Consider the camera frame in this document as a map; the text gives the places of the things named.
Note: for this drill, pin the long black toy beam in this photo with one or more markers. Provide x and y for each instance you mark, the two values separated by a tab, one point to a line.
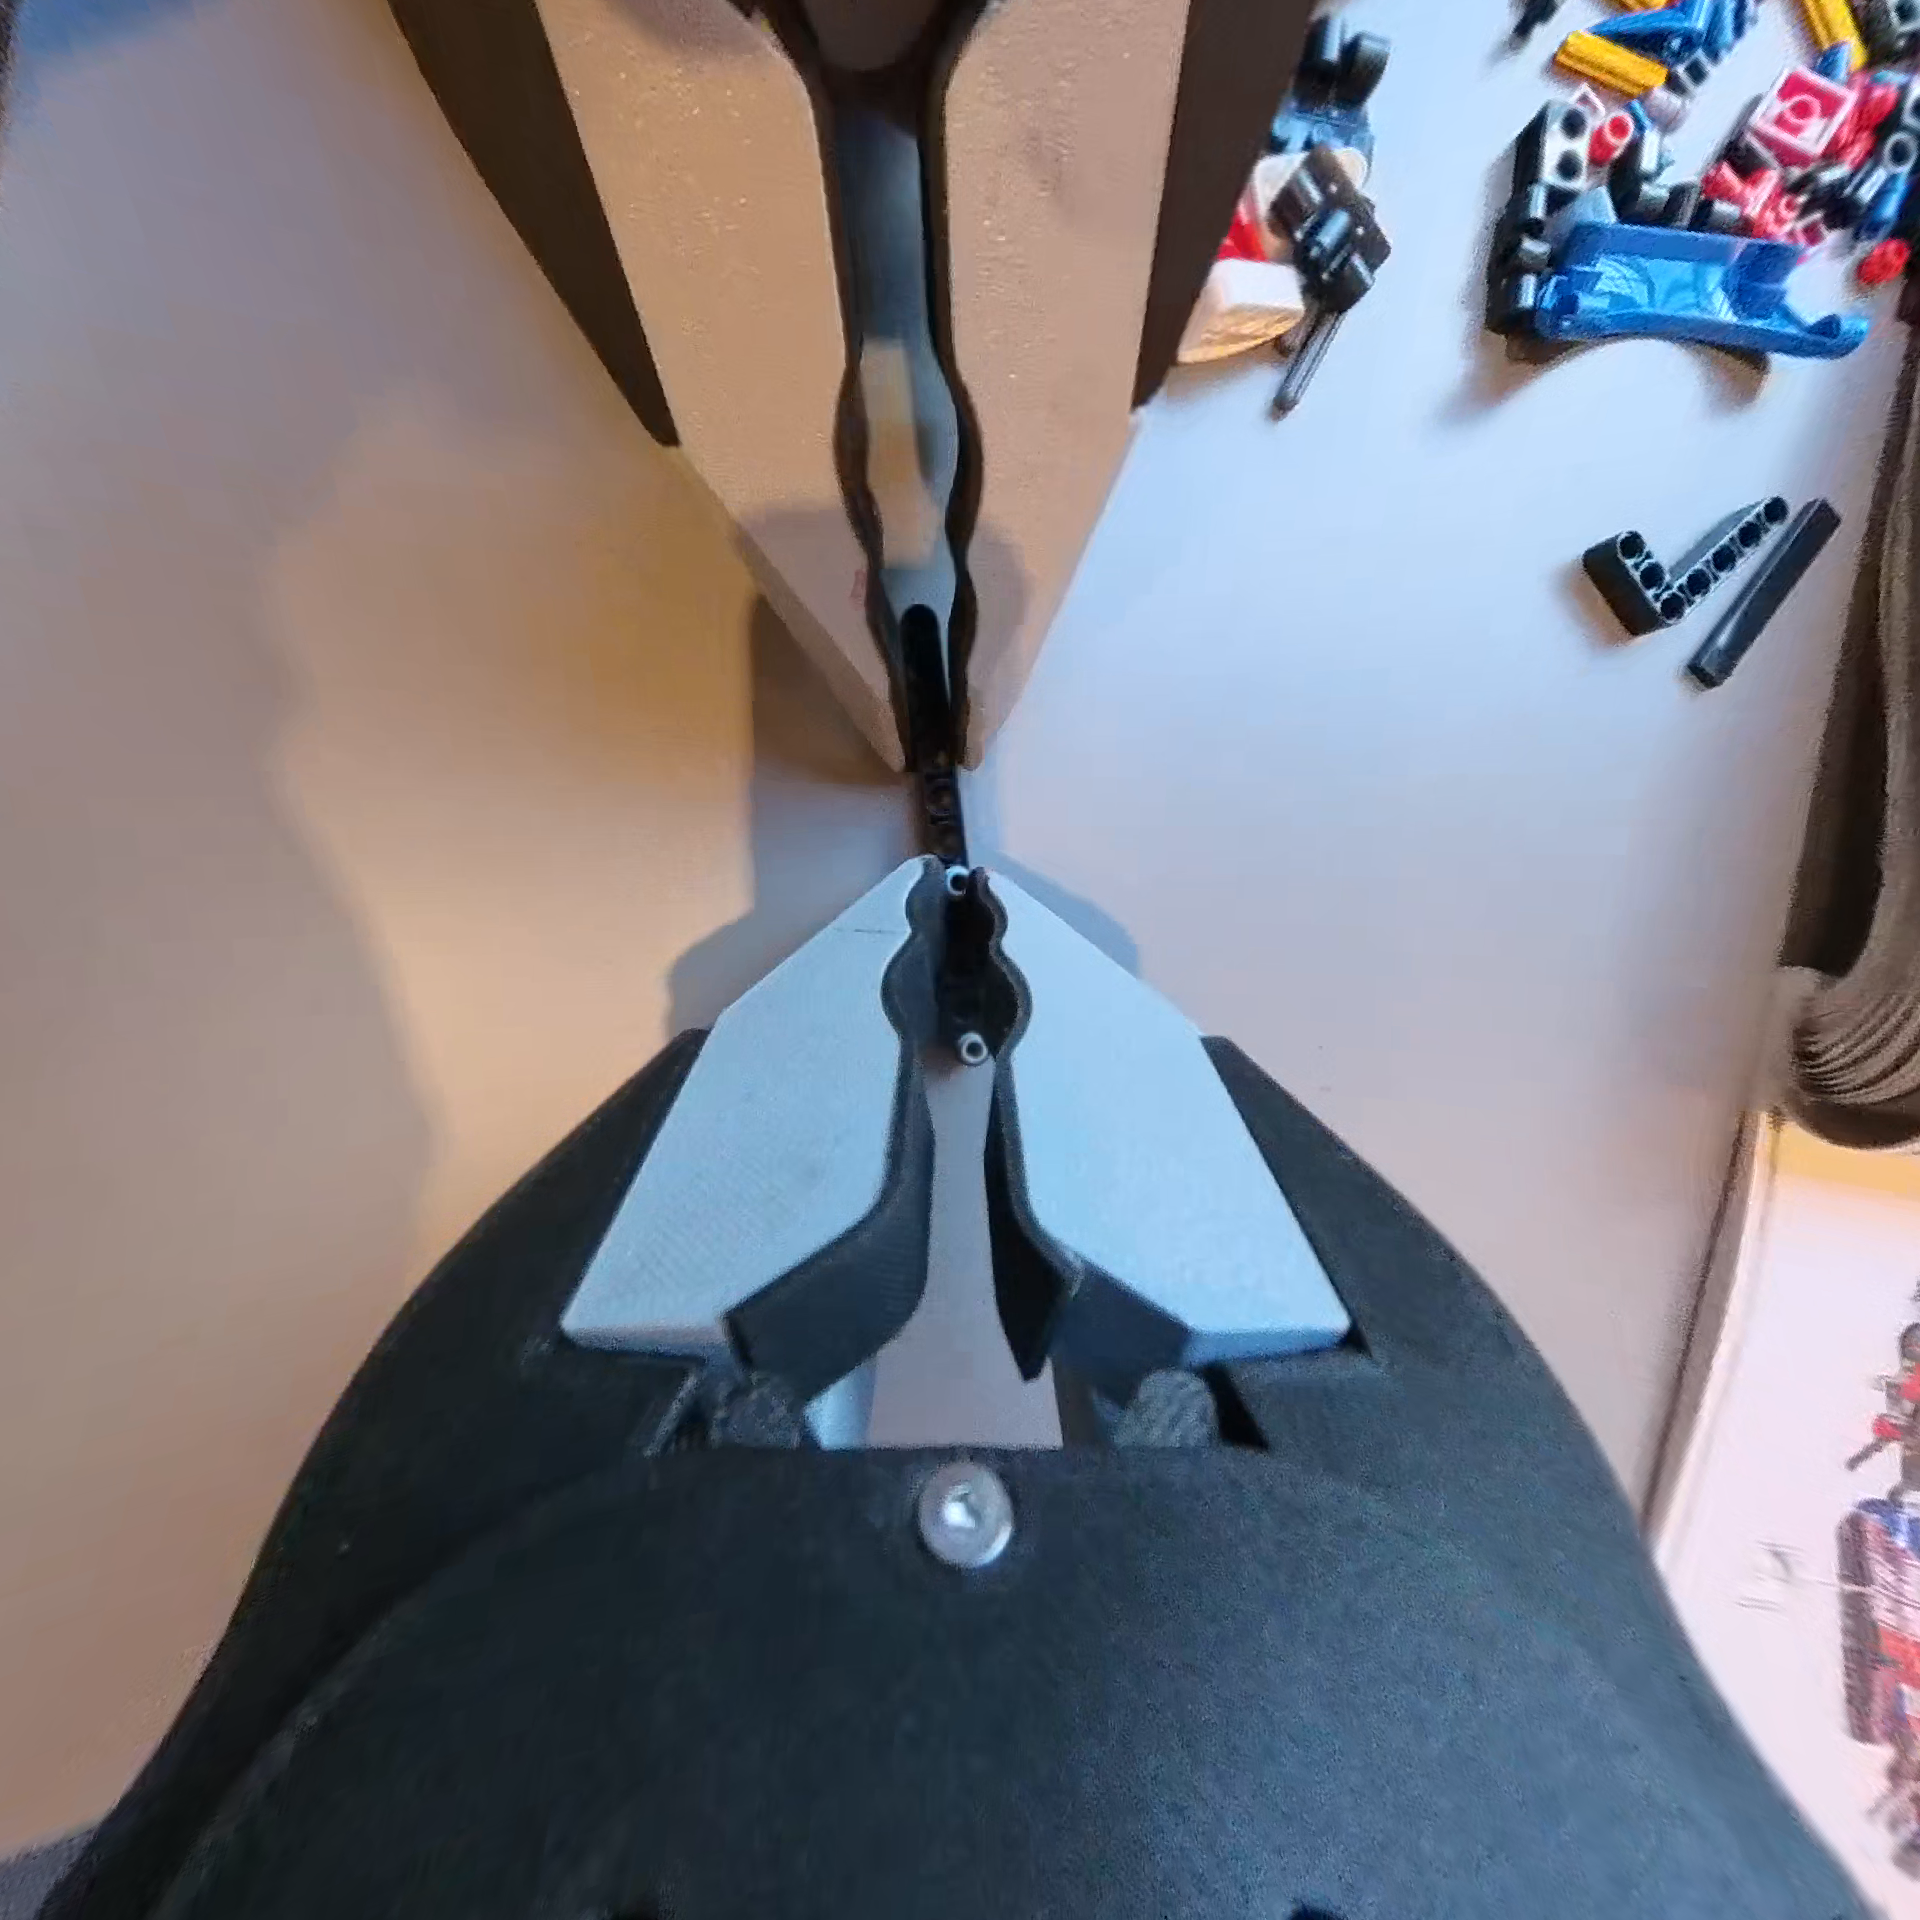
943	818

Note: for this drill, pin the pile of toy building pieces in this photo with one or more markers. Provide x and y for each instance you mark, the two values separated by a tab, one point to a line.
1801	120

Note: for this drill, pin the grey desk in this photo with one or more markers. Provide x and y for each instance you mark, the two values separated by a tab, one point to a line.
1350	901

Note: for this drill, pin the open toy instruction booklet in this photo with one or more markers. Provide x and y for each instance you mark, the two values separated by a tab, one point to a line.
1770	1351

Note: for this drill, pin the black straight toy bar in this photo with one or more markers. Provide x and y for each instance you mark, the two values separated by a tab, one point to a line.
1763	597

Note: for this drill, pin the blue curved toy panel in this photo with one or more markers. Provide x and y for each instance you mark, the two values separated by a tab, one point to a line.
1651	284

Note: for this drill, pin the black angled toy beam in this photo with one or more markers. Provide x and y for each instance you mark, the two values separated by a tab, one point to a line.
1695	578

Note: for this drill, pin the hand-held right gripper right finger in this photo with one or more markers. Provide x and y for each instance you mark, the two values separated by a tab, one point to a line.
1154	1184

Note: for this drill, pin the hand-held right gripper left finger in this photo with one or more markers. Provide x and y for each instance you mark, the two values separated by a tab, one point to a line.
751	1184

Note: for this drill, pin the small toy brick assembly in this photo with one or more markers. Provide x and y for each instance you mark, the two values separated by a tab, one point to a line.
1328	224

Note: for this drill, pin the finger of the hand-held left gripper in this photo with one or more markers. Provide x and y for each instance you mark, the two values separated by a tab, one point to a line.
1050	301
704	301

